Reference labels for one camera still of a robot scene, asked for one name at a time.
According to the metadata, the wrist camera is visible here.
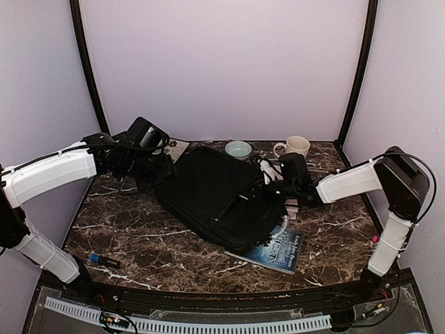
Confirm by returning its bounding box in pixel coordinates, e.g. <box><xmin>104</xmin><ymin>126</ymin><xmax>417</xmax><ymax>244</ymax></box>
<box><xmin>278</xmin><ymin>152</ymin><xmax>312</xmax><ymax>186</ymax></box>
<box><xmin>127</xmin><ymin>117</ymin><xmax>170</xmax><ymax>149</ymax></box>

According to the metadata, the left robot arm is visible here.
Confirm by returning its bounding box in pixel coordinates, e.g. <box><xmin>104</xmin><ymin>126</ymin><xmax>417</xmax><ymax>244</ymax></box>
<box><xmin>1</xmin><ymin>128</ymin><xmax>175</xmax><ymax>303</ymax></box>

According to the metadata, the left black frame post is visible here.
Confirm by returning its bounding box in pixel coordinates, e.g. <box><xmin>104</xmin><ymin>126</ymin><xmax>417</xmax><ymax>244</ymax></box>
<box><xmin>69</xmin><ymin>0</ymin><xmax>111</xmax><ymax>134</ymax></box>

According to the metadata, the black front rail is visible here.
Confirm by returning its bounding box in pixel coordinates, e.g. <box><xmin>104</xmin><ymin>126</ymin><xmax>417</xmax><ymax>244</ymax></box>
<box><xmin>39</xmin><ymin>263</ymin><xmax>413</xmax><ymax>313</ymax></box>

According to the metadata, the pink book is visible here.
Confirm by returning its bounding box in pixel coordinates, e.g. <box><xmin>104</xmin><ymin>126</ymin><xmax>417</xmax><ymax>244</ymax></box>
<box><xmin>284</xmin><ymin>199</ymin><xmax>299</xmax><ymax>220</ymax></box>

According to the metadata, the celadon bowl centre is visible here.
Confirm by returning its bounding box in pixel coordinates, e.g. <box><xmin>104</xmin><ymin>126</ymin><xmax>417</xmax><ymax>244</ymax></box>
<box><xmin>225</xmin><ymin>141</ymin><xmax>252</xmax><ymax>161</ymax></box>

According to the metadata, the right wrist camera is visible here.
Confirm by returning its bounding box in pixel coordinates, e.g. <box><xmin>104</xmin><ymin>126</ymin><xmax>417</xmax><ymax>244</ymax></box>
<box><xmin>278</xmin><ymin>152</ymin><xmax>312</xmax><ymax>186</ymax></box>

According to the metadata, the dark blue book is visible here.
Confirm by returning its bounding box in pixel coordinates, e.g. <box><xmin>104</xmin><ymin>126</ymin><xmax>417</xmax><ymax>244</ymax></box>
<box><xmin>225</xmin><ymin>227</ymin><xmax>304</xmax><ymax>275</ymax></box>

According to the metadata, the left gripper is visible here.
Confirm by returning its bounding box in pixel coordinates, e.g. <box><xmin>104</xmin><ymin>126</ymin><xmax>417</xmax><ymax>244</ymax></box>
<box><xmin>124</xmin><ymin>152</ymin><xmax>179</xmax><ymax>193</ymax></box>

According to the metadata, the white slotted cable duct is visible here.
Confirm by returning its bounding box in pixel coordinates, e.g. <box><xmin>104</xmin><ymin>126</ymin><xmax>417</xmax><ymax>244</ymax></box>
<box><xmin>44</xmin><ymin>297</ymin><xmax>332</xmax><ymax>333</ymax></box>

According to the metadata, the black student bag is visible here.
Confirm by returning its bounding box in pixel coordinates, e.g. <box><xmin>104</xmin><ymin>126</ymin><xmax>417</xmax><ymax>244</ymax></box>
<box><xmin>155</xmin><ymin>146</ymin><xmax>286</xmax><ymax>251</ymax></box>

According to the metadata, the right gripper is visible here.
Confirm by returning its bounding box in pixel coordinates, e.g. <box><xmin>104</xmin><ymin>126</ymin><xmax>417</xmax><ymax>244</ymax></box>
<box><xmin>241</xmin><ymin>178</ymin><xmax>298</xmax><ymax>206</ymax></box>

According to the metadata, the black frame post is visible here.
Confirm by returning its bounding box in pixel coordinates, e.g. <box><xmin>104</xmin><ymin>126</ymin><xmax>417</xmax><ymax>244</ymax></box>
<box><xmin>69</xmin><ymin>0</ymin><xmax>111</xmax><ymax>134</ymax></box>
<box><xmin>335</xmin><ymin>0</ymin><xmax>378</xmax><ymax>149</ymax></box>

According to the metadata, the small circuit board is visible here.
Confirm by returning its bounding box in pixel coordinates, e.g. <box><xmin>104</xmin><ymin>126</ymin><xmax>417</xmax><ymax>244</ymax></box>
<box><xmin>99</xmin><ymin>312</ymin><xmax>129</xmax><ymax>328</ymax></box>

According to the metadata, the right black frame post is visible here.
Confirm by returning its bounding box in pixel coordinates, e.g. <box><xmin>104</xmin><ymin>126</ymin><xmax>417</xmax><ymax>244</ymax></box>
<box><xmin>335</xmin><ymin>0</ymin><xmax>378</xmax><ymax>149</ymax></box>

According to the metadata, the floral fabric coaster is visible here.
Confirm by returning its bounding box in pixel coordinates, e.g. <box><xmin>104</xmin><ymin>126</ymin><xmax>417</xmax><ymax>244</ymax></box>
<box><xmin>164</xmin><ymin>138</ymin><xmax>190</xmax><ymax>163</ymax></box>

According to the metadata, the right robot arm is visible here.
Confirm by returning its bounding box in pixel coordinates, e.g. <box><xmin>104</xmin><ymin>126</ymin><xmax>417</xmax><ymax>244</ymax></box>
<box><xmin>240</xmin><ymin>146</ymin><xmax>437</xmax><ymax>302</ymax></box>

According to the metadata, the cream floral mug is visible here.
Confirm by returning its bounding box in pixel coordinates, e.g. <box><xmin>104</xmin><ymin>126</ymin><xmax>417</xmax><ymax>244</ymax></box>
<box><xmin>273</xmin><ymin>136</ymin><xmax>311</xmax><ymax>157</ymax></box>

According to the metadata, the blue and black marker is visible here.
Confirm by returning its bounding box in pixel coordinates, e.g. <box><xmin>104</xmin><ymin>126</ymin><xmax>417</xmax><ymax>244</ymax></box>
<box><xmin>90</xmin><ymin>254</ymin><xmax>120</xmax><ymax>269</ymax></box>

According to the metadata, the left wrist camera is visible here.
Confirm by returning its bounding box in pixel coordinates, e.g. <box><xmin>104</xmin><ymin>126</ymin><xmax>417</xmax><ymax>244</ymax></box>
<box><xmin>127</xmin><ymin>117</ymin><xmax>170</xmax><ymax>149</ymax></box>

